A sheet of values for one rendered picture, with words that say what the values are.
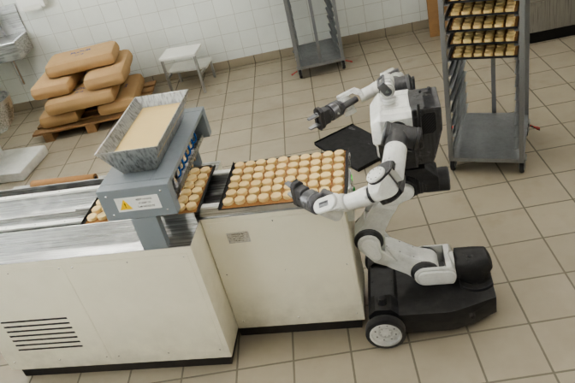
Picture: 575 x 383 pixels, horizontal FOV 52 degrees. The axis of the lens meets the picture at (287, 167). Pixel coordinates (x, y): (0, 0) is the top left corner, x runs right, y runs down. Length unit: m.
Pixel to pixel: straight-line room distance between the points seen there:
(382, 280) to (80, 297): 1.54
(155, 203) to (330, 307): 1.10
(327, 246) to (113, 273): 1.02
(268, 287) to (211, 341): 0.39
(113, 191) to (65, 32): 4.61
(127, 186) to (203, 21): 4.30
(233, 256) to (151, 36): 4.28
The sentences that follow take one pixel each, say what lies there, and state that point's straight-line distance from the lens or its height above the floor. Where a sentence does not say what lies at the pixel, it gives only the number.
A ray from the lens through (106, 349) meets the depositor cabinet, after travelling 3.37.
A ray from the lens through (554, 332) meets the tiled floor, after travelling 3.24.
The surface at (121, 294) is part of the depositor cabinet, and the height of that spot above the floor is 0.58.
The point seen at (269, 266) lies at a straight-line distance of 2.95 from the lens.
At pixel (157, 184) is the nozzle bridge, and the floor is 1.18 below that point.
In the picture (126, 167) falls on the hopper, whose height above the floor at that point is 1.22.
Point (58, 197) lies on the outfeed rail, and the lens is 3.43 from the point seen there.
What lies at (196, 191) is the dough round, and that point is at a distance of 2.89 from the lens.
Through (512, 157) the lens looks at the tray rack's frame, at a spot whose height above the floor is 0.15.
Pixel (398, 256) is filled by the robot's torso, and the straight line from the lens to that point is 3.03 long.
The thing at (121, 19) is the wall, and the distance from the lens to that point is 6.86.
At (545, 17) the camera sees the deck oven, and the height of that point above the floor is 0.25.
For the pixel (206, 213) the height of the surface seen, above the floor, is 0.86.
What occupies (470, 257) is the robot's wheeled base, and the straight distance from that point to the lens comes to 3.09.
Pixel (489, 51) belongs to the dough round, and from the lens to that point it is 3.88.
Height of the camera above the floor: 2.41
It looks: 31 degrees down
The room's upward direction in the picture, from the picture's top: 14 degrees counter-clockwise
